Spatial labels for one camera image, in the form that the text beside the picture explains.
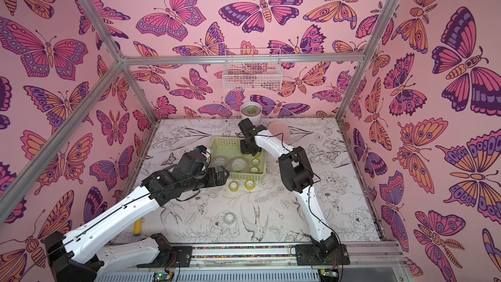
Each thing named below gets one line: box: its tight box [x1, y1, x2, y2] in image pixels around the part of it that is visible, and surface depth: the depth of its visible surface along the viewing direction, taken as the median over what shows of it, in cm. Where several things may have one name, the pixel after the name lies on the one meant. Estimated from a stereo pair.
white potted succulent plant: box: [240, 101, 263, 126], surface depth 112 cm
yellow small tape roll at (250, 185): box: [244, 179, 256, 191], surface depth 94 cm
